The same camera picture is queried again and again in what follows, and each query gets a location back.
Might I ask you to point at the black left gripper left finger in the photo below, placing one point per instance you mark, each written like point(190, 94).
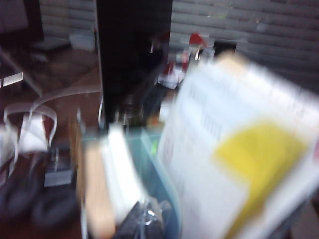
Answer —
point(135, 224)

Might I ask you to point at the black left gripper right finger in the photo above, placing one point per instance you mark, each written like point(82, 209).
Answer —
point(159, 224)

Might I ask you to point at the orange Human Compatible book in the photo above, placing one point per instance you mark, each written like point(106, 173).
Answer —
point(99, 186)

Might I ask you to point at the yellow paperback book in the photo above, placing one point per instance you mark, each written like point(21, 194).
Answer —
point(122, 169)

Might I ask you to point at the light blue desk bookshelf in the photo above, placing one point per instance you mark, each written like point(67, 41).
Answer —
point(139, 149)

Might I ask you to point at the black over-ear headphones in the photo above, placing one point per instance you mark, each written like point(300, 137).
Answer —
point(52, 211)

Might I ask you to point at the stack of leaning documents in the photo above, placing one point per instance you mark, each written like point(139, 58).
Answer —
point(211, 99)

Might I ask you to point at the black computer monitor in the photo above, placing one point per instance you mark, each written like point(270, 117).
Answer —
point(129, 49)

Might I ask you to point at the tan manila envelope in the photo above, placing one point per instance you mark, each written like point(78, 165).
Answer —
point(231, 58)

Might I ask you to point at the red rounded cap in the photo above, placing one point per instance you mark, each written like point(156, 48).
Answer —
point(198, 38)

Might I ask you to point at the white window blinds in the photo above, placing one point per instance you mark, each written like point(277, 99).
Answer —
point(249, 25)

